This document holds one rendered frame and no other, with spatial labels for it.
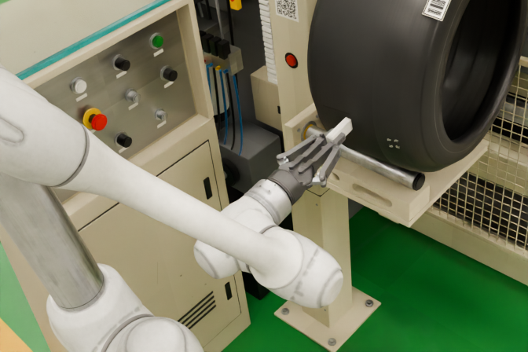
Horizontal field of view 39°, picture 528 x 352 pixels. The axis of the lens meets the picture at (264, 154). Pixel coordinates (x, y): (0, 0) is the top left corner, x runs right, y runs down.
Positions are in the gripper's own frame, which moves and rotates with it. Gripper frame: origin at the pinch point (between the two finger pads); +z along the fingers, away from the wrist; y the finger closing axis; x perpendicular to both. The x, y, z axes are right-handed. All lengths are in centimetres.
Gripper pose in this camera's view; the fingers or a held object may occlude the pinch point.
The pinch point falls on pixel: (339, 133)
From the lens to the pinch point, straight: 156.8
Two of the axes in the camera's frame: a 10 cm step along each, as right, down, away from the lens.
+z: 6.5, -6.2, 4.4
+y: -7.3, -3.6, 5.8
